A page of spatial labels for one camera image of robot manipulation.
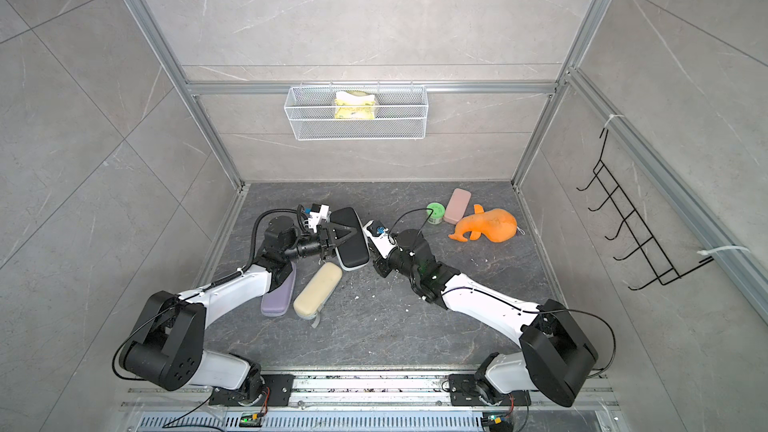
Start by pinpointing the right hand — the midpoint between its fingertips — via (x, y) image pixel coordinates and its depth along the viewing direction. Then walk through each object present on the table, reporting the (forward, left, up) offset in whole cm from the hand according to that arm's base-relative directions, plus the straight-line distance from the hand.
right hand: (371, 242), depth 79 cm
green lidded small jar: (+21, -22, -14) cm, 34 cm away
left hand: (0, +3, +4) cm, 5 cm away
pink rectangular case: (+27, -30, -17) cm, 44 cm away
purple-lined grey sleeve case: (-10, +28, -16) cm, 34 cm away
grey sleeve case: (-5, +4, +2) cm, 7 cm away
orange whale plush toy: (+14, -41, -13) cm, 45 cm away
